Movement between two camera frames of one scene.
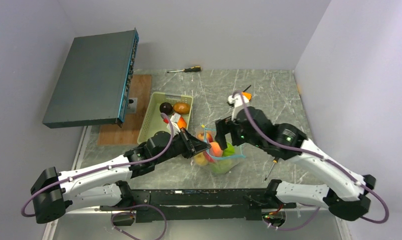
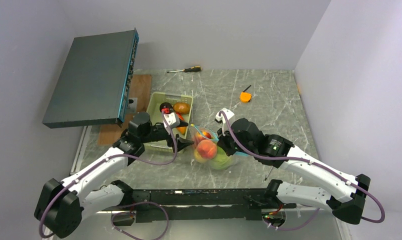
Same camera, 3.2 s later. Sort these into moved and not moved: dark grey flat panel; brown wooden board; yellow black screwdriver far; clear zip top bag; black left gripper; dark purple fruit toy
Moved: clear zip top bag; black left gripper
Not moved: dark purple fruit toy; brown wooden board; dark grey flat panel; yellow black screwdriver far
